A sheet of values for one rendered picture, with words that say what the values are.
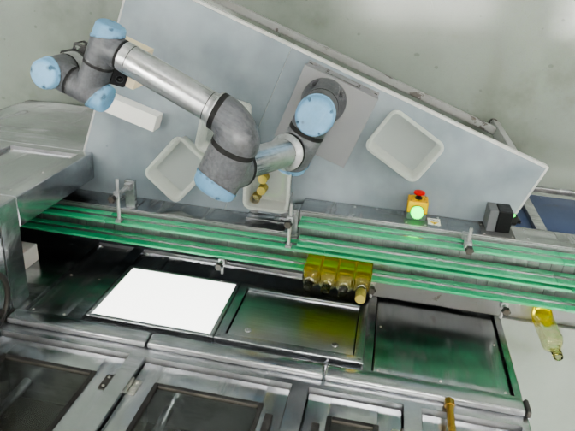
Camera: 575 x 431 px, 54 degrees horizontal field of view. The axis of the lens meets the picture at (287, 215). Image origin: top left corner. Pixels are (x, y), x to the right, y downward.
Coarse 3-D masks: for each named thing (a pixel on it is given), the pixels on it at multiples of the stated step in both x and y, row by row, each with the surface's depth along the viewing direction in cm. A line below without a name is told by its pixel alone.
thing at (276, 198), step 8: (272, 176) 210; (280, 176) 209; (288, 176) 201; (256, 184) 212; (272, 184) 211; (280, 184) 210; (288, 184) 202; (248, 192) 209; (272, 192) 212; (280, 192) 212; (288, 192) 203; (248, 200) 211; (256, 200) 213; (264, 200) 213; (272, 200) 213; (280, 200) 213; (288, 200) 204; (248, 208) 209; (256, 208) 208; (264, 208) 208; (272, 208) 208; (280, 208) 208
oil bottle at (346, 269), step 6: (342, 258) 197; (342, 264) 193; (348, 264) 193; (354, 264) 194; (342, 270) 189; (348, 270) 189; (354, 270) 190; (342, 276) 186; (348, 276) 186; (336, 282) 186; (342, 282) 185; (348, 282) 185; (336, 288) 187; (348, 288) 185
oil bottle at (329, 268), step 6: (324, 258) 196; (330, 258) 196; (336, 258) 197; (324, 264) 192; (330, 264) 192; (336, 264) 193; (324, 270) 188; (330, 270) 189; (336, 270) 189; (324, 276) 186; (330, 276) 186; (336, 276) 189; (330, 282) 185; (330, 288) 187
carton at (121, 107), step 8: (120, 96) 210; (112, 104) 206; (120, 104) 205; (128, 104) 205; (136, 104) 208; (112, 112) 207; (120, 112) 207; (128, 112) 206; (136, 112) 205; (144, 112) 205; (152, 112) 207; (160, 112) 210; (128, 120) 207; (136, 120) 207; (144, 120) 206; (152, 120) 205; (160, 120) 210; (152, 128) 207
